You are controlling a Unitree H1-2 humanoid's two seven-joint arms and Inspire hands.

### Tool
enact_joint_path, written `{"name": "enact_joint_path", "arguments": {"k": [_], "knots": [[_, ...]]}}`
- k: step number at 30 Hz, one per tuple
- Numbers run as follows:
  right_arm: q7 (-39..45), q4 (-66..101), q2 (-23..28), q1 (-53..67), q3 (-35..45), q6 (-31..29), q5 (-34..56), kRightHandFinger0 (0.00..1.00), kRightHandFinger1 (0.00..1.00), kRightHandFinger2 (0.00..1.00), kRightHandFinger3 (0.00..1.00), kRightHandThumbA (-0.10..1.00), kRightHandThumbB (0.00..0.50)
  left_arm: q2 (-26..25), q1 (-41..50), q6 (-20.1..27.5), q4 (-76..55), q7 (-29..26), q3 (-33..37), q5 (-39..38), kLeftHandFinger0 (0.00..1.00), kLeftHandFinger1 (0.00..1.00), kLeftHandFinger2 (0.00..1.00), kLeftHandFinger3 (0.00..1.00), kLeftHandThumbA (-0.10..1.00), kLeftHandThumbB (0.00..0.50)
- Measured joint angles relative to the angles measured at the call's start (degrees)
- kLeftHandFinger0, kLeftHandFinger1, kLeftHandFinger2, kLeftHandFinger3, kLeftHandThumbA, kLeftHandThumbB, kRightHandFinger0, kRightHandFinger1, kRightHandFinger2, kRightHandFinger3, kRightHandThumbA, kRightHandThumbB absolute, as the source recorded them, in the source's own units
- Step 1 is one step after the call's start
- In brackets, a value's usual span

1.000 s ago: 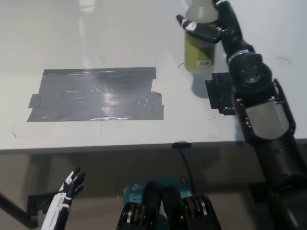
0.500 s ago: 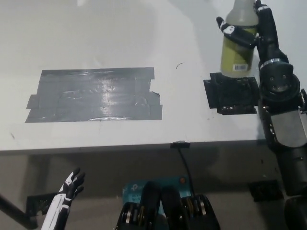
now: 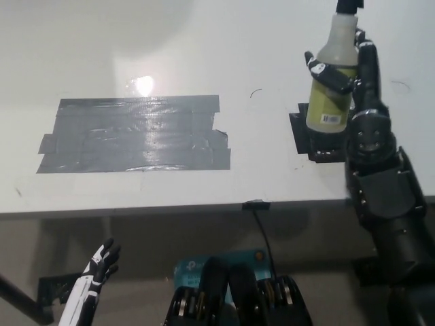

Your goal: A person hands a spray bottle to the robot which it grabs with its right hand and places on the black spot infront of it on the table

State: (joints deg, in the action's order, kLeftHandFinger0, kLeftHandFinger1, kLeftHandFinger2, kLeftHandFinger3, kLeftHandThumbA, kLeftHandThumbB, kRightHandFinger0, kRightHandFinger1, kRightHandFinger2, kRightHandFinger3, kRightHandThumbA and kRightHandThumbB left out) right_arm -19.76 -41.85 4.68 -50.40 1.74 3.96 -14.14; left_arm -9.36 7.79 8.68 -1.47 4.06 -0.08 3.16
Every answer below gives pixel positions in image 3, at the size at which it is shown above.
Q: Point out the black table leg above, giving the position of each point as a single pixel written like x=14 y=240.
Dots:
x=20 y=295

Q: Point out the large grey tape patch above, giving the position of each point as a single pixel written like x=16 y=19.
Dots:
x=136 y=139

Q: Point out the black table bracket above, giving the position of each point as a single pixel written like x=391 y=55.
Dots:
x=367 y=275
x=56 y=288

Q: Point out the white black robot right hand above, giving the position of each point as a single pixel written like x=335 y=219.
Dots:
x=368 y=74

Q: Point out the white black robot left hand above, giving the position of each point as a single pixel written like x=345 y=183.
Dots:
x=85 y=292

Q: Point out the green label spray bottle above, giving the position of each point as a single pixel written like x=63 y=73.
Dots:
x=331 y=102

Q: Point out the teal router box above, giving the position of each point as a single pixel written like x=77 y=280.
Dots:
x=258 y=261

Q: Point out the black table edge clip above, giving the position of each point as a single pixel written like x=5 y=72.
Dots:
x=256 y=204

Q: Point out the small black tape spot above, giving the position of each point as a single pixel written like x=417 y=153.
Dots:
x=302 y=136

